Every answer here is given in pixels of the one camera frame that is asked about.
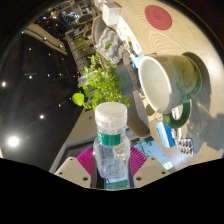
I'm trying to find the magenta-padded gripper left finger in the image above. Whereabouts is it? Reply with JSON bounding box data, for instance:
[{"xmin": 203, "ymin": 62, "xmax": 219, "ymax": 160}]
[{"xmin": 54, "ymin": 145, "xmax": 98, "ymax": 189}]

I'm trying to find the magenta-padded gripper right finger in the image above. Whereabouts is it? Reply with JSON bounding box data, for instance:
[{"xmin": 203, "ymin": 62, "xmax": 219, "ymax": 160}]
[{"xmin": 126, "ymin": 146, "xmax": 171, "ymax": 189}]

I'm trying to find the clear plastic bottle white cap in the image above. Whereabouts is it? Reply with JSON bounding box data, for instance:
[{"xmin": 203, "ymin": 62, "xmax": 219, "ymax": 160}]
[{"xmin": 92, "ymin": 102, "xmax": 132, "ymax": 180}]

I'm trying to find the decorated dark-framed window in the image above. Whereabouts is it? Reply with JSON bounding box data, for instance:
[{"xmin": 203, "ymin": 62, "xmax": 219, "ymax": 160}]
[{"xmin": 131, "ymin": 131, "xmax": 174, "ymax": 171}]

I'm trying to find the pill blister pack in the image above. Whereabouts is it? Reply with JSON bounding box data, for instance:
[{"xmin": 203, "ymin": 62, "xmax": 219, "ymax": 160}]
[{"xmin": 176, "ymin": 138, "xmax": 194, "ymax": 156}]

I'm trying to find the group of ceiling lights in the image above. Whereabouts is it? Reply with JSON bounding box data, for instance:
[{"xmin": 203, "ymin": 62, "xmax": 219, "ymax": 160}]
[{"xmin": 0, "ymin": 43, "xmax": 68, "ymax": 149}]

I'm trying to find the green potted plant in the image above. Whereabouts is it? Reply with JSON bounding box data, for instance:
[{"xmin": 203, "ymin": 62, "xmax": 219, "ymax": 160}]
[{"xmin": 71, "ymin": 43, "xmax": 141, "ymax": 113}]

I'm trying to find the grey chevron pillow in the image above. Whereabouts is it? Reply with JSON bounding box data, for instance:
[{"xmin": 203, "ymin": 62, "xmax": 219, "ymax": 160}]
[{"xmin": 94, "ymin": 27, "xmax": 126, "ymax": 64}]

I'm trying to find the group of dining chairs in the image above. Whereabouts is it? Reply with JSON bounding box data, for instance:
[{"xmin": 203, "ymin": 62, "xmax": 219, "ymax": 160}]
[{"xmin": 74, "ymin": 11, "xmax": 96, "ymax": 38}]

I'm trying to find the flat round red coaster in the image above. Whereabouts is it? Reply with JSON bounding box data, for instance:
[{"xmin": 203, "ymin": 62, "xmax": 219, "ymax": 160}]
[{"xmin": 144, "ymin": 4, "xmax": 173, "ymax": 32}]

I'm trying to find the white box orange print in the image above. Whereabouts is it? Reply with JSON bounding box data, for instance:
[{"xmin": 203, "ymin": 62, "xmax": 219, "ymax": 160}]
[{"xmin": 101, "ymin": 2, "xmax": 123, "ymax": 27}]

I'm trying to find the white mug green handle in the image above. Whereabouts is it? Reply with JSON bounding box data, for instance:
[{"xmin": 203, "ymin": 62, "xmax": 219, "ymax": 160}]
[{"xmin": 137, "ymin": 53, "xmax": 203, "ymax": 130}]

